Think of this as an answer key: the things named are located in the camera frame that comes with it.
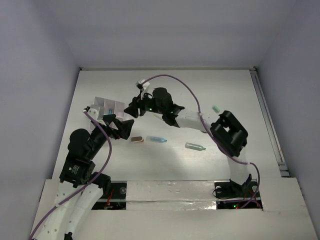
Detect aluminium side rail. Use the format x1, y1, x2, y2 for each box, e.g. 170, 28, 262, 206
249, 67, 291, 178

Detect green uncapped highlighter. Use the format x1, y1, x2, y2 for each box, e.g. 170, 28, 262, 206
185, 142, 206, 151

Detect white divided organizer tray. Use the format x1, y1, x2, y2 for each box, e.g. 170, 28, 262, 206
87, 96, 126, 138

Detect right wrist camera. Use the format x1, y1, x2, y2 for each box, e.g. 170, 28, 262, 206
135, 79, 150, 100

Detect green highlighter cap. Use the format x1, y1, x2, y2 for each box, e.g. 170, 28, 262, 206
212, 105, 221, 113

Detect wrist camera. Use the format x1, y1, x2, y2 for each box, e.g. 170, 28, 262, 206
83, 104, 105, 121
135, 79, 150, 100

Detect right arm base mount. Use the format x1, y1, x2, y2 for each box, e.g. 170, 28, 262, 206
212, 175, 263, 210

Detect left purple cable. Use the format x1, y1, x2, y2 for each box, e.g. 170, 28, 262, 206
27, 111, 113, 240

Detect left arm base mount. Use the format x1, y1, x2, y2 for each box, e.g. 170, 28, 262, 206
92, 173, 127, 210

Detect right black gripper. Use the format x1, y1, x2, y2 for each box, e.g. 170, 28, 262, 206
124, 90, 165, 118

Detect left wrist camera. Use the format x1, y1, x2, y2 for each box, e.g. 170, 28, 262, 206
83, 104, 105, 121

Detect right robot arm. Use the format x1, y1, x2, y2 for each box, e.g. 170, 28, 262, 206
124, 87, 252, 198

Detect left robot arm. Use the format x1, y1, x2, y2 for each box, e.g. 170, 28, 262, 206
30, 112, 134, 240

